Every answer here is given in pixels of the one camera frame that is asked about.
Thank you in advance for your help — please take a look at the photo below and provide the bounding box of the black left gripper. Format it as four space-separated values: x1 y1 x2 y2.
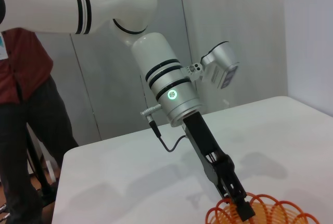
182 111 255 222

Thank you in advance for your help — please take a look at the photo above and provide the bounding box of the orange wire basket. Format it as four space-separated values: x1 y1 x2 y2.
206 192 319 224

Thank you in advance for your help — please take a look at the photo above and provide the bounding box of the person in red shirt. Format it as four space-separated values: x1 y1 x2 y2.
0 0 79 224

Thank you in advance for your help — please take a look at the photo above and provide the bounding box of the white teal id badge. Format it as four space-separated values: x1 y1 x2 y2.
0 31 9 61

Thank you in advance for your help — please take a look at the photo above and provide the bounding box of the left arm gripper cable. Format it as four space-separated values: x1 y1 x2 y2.
146 116 189 153

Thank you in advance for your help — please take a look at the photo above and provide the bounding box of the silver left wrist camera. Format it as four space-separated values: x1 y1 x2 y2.
182 41 240 90

